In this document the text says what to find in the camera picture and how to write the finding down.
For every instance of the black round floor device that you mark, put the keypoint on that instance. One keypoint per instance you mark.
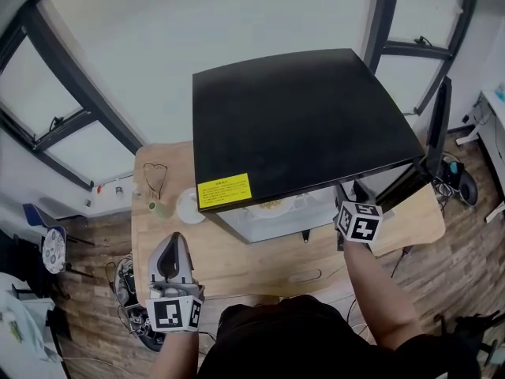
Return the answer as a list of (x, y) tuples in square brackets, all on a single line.
[(467, 190)]

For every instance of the person's black shirt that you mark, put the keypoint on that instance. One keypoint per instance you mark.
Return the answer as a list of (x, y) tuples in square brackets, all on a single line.
[(300, 342)]

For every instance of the person's right forearm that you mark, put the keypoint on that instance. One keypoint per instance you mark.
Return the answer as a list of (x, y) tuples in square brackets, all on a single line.
[(375, 294)]

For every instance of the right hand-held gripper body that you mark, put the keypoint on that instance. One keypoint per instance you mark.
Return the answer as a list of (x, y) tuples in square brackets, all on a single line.
[(361, 223)]

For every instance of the person's left forearm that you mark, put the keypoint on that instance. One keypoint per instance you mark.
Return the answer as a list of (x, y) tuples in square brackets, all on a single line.
[(179, 353)]

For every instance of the black window frame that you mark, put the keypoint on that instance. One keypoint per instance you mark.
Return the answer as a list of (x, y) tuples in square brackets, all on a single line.
[(67, 105), (418, 49)]

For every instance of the white desk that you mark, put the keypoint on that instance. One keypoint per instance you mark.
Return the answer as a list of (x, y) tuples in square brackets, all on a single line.
[(491, 140)]

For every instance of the black office chair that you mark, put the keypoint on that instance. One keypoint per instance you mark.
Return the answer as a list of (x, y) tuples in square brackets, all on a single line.
[(469, 330)]

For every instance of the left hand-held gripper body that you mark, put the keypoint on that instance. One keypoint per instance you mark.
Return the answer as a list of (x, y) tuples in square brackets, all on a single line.
[(173, 306)]

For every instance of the white patterned cloth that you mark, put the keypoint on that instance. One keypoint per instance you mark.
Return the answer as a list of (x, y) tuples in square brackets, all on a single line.
[(19, 330)]

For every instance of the patterned round cushion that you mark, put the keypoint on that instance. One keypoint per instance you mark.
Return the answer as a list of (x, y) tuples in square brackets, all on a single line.
[(54, 251)]

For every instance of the white plate of food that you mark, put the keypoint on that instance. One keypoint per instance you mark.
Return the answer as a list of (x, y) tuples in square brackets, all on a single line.
[(271, 207)]

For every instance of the small green cup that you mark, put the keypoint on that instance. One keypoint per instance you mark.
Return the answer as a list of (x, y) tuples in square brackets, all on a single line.
[(158, 209)]

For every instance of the blue chair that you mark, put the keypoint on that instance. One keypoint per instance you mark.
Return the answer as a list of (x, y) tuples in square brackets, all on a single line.
[(37, 217)]

